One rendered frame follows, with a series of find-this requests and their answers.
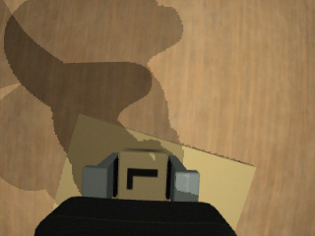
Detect tan flat mat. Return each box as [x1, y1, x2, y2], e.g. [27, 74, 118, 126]
[52, 113, 256, 231]

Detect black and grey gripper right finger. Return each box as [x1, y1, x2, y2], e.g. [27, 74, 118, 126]
[165, 155, 200, 202]

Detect tan block with black letter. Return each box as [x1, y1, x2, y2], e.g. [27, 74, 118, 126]
[117, 147, 168, 201]

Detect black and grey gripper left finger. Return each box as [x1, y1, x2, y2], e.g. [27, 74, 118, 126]
[82, 152, 119, 199]

